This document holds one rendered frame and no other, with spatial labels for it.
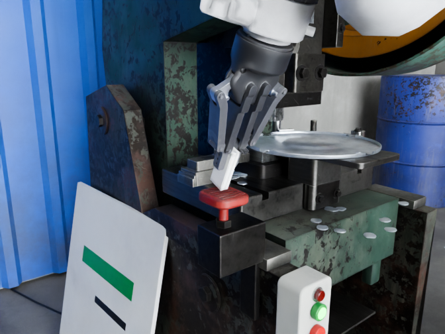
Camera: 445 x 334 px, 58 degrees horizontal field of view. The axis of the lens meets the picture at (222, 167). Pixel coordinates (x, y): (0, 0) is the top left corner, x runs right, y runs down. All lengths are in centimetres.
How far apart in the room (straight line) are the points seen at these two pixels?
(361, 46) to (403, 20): 83
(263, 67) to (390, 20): 16
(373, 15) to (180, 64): 69
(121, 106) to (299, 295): 66
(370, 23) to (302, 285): 40
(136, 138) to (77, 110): 89
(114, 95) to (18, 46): 82
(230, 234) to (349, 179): 47
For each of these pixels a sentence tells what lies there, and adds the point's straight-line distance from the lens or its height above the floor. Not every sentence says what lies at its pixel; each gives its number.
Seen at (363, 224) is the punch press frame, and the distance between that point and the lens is 95.
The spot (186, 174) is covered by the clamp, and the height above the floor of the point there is 73.
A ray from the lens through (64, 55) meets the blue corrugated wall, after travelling 191.
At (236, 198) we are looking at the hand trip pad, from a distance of 61.
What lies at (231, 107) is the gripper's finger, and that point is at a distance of 56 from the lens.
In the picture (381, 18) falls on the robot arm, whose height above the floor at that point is 99.
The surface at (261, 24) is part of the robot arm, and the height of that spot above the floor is 100.
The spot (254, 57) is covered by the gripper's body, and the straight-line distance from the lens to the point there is 50.
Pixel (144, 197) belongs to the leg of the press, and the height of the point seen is 62.
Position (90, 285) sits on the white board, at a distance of 131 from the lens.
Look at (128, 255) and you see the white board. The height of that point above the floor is 47.
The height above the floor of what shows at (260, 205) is 68.
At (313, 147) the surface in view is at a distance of 86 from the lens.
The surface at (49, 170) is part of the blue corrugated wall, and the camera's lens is 190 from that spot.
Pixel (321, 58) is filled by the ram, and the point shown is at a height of 96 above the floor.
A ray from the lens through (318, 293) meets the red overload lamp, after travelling 66.
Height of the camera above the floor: 95
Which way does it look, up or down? 14 degrees down
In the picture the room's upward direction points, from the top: straight up
